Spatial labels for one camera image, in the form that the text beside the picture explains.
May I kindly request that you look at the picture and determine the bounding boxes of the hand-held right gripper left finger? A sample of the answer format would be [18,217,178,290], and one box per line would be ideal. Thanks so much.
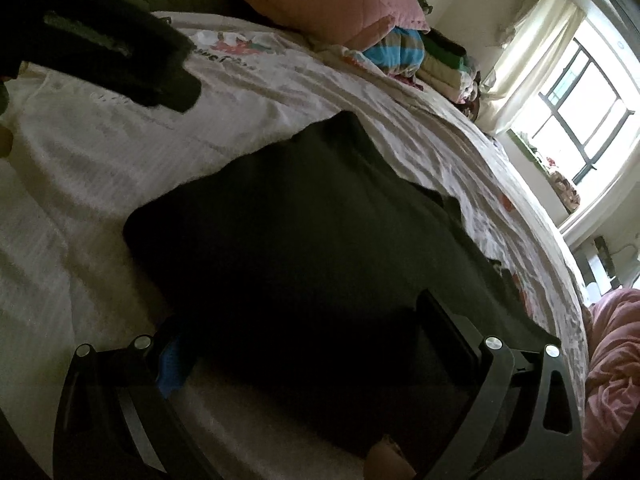
[52,327,221,480]

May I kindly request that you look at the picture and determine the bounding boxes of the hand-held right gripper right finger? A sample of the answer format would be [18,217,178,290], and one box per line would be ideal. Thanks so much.
[415,290,583,480]

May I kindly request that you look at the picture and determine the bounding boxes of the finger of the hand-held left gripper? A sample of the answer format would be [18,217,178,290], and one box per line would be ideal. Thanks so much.
[0,0,202,112]

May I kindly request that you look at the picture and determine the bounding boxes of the black shirt with orange patches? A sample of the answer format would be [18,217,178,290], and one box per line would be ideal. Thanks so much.
[122,110,561,461]

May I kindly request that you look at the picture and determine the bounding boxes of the clothes on windowsill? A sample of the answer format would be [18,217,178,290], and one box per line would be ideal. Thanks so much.
[520,130,582,213]

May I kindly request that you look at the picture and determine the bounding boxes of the stack of folded clothes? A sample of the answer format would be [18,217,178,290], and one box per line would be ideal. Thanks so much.
[415,27,485,117]

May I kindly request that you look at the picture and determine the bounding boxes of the person's right hand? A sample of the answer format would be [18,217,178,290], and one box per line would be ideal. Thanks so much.
[362,435,417,480]

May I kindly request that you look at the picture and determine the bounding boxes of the printed white bed sheet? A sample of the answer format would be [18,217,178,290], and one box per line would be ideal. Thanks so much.
[0,10,590,480]

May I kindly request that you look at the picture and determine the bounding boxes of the pink quilt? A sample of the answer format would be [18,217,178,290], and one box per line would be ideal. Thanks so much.
[580,287,640,471]

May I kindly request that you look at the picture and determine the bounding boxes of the blue striped blanket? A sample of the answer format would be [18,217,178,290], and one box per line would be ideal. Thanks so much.
[362,27,427,80]

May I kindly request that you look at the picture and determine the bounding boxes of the cream curtain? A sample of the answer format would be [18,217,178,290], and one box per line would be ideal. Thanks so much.
[480,0,587,136]

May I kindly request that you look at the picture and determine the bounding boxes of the window with dark frame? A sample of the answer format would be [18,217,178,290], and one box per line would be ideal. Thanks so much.
[510,35,640,176]

